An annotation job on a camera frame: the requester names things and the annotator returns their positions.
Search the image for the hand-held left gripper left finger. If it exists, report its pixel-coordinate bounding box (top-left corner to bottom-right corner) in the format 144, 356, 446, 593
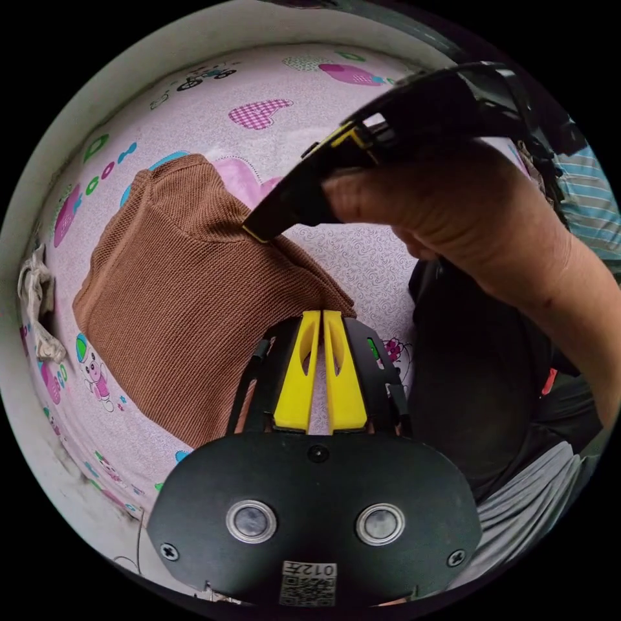
272, 310, 321, 435

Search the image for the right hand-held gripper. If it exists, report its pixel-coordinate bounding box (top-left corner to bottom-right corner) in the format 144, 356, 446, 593
242, 61, 530, 243

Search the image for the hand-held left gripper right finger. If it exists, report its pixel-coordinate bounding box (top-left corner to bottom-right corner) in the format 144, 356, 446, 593
323, 310, 367, 435

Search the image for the brown sweater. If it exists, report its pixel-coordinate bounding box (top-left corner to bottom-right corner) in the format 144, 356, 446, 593
71, 154, 358, 450

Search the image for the person's right forearm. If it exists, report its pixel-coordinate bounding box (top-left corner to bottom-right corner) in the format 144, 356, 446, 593
455, 193, 621, 430

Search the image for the person's right hand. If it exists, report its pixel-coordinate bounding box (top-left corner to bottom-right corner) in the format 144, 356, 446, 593
321, 137, 540, 278

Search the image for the white knotted cloth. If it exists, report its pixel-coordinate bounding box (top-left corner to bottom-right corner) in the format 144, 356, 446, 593
17, 242, 67, 365

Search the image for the person's body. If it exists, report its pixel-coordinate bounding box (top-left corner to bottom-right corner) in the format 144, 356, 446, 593
516, 138, 621, 275

